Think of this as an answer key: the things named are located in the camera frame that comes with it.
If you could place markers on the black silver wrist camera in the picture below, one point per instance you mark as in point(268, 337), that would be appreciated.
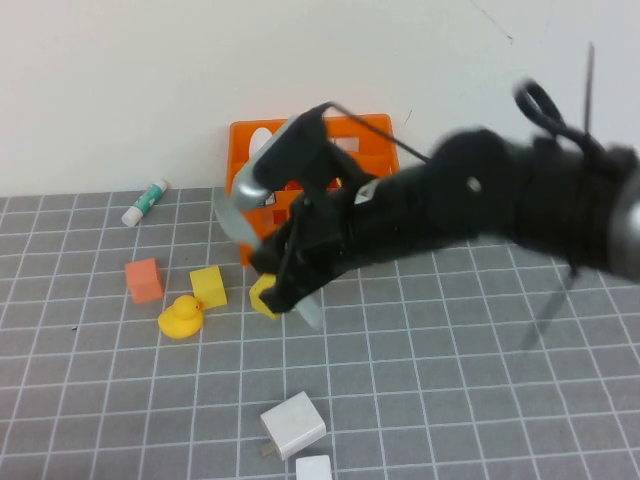
point(290, 155)

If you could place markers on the white green glue stick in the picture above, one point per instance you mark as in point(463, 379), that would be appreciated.
point(145, 202)

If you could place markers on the white foam cube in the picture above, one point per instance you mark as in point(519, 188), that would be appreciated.
point(314, 470)

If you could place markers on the orange foam cube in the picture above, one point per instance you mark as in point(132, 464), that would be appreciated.
point(145, 282)

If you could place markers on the pale pink plastic spoon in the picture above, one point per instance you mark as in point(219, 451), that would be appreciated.
point(260, 142)

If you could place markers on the orange plastic cutlery holder crate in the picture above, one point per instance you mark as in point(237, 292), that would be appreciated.
point(237, 165)

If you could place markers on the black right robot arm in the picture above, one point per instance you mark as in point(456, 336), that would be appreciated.
point(450, 210)

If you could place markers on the notched yellow foam cube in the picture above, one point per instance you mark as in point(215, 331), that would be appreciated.
point(260, 300)

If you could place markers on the grey grid table mat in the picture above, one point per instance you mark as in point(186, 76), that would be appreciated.
point(450, 375)

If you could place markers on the plain yellow foam cube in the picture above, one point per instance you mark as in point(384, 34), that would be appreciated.
point(210, 287)

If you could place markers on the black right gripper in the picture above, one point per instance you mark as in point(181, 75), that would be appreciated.
point(320, 245)

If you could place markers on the white charger plug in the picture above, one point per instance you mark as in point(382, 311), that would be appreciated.
point(292, 425)

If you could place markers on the yellow rubber duck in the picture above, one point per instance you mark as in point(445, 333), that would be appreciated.
point(177, 322)

